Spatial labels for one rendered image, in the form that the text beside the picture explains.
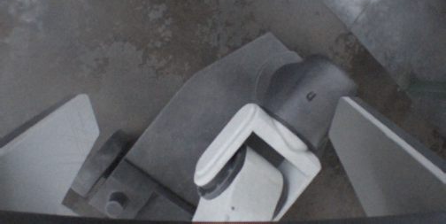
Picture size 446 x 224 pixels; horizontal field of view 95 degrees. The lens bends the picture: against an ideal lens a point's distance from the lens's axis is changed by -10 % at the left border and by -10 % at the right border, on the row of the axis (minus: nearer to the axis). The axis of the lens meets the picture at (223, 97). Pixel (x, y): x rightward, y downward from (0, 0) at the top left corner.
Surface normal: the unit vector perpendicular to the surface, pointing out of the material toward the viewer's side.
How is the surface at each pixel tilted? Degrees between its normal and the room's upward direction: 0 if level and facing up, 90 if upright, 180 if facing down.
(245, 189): 35
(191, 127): 0
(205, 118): 0
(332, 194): 0
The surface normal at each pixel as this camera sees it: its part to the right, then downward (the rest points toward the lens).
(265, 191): 0.50, -0.36
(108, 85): 0.16, 0.10
